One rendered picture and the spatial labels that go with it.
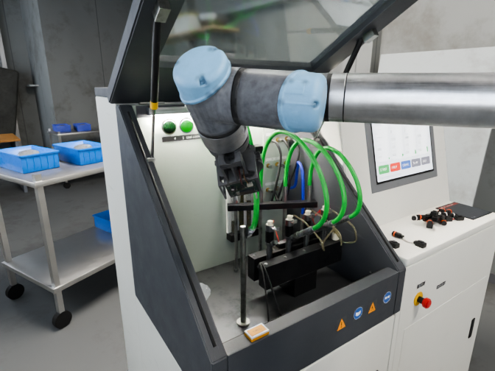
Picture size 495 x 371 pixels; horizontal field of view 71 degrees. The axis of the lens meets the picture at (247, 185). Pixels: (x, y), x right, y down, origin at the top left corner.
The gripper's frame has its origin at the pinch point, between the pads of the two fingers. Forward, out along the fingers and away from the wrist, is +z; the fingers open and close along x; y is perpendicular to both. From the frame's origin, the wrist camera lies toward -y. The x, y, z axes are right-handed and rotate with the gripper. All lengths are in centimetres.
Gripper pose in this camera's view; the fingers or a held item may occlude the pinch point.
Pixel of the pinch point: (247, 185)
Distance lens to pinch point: 74.1
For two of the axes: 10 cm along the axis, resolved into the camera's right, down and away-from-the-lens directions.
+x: 9.7, -2.0, -1.0
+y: 1.3, 8.5, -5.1
